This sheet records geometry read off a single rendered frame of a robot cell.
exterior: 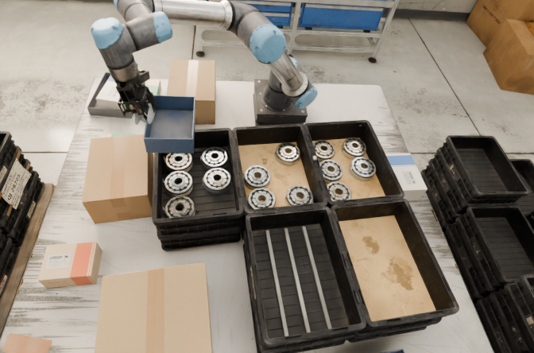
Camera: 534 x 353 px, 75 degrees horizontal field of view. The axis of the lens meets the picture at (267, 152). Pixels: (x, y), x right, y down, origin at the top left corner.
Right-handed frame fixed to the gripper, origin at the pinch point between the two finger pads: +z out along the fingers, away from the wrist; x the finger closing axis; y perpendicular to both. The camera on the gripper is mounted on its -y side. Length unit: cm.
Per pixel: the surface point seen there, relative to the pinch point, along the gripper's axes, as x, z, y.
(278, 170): 42, 35, -1
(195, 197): 10.6, 30.8, 11.9
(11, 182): -88, 58, -20
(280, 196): 42, 35, 11
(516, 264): 161, 96, 21
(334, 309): 57, 37, 53
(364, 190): 76, 40, 8
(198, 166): 10.3, 30.8, -2.6
